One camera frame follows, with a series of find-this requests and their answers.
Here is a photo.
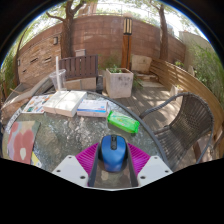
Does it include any wooden garden lamp post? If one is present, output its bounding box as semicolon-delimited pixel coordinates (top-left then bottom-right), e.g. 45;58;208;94
121;15;134;71

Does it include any blue computer mouse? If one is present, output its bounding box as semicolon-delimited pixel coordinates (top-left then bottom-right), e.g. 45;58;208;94
100;134;128;173

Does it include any pink patterned mouse pad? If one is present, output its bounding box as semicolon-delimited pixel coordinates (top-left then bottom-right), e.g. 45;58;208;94
6;120;43;169

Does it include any brown wicker chair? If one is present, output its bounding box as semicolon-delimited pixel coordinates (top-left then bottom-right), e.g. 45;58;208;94
138;91;215;172

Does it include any clear plastic cup with straw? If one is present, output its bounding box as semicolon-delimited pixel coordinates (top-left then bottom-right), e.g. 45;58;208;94
49;55;68;92

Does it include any concrete plant pot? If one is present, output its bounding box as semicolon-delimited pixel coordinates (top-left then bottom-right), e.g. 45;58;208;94
105;67;135;100

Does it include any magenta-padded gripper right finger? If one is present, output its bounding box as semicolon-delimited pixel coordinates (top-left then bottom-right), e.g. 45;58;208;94
125;142;174;188

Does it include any slim straight tree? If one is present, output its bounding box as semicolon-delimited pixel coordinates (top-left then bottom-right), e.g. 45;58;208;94
155;2;172;62

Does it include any green wet wipes pack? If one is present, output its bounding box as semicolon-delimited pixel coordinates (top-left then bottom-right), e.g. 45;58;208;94
106;110;141;135

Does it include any blue and white box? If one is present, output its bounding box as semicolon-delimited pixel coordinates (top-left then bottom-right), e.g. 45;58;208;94
76;99;110;119

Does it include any stone raised bed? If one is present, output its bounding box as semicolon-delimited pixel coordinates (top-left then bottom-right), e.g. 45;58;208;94
3;74;56;105

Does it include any white open book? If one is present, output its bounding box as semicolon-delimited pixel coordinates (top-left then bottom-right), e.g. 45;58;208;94
42;90;88;118

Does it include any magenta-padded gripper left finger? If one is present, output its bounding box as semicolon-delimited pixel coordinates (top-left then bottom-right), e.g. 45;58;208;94
51;142;104;188

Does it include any thick forked tree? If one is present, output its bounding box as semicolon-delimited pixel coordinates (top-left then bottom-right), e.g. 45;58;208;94
44;0;88;60

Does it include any grey box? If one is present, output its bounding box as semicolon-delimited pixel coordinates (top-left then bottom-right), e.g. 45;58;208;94
74;48;87;58

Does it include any beige stone block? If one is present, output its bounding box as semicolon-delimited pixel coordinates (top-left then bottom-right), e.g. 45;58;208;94
131;54;153;75

